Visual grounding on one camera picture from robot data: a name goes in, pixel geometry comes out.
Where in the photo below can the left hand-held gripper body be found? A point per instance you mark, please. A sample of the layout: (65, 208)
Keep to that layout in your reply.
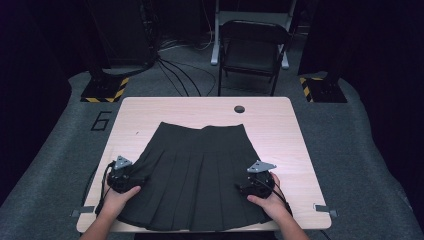
(120, 180)

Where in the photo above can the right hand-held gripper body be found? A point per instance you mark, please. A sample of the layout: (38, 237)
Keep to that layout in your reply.
(261, 186)

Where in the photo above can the dark pleated skirt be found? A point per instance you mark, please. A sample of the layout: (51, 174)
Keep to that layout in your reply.
(196, 180)

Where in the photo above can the person's right hand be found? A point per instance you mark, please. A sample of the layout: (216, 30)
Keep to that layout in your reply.
(271, 205)

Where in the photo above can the person's left hand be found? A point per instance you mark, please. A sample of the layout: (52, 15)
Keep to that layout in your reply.
(115, 201)

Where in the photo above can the black round table grommet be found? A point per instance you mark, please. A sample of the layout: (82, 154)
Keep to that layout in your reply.
(239, 109)

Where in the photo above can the black yellow striped stand base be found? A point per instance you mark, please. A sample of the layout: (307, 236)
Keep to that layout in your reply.
(325, 91)
(101, 91)

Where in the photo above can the dark curtain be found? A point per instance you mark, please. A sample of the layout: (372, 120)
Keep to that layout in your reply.
(383, 66)
(26, 83)

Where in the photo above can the black folding chair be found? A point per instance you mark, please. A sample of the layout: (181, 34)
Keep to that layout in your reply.
(251, 50)

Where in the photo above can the white metal stand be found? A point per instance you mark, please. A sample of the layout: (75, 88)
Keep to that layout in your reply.
(233, 16)

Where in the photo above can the grey table edge bracket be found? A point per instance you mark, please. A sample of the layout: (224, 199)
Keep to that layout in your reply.
(83, 211)
(325, 209)

